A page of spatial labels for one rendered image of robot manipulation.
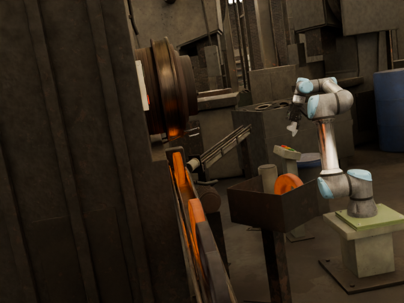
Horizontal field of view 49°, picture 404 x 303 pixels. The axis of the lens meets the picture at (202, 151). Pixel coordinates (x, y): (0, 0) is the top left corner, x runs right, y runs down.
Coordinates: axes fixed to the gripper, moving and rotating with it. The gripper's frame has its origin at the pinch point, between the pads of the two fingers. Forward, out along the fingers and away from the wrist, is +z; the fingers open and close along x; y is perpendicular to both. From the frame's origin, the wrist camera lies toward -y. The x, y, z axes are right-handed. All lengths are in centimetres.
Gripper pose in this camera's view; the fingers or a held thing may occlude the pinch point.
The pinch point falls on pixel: (294, 134)
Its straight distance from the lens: 288.6
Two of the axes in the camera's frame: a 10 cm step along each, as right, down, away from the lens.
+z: -1.9, 9.7, 1.3
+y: -9.7, -1.7, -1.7
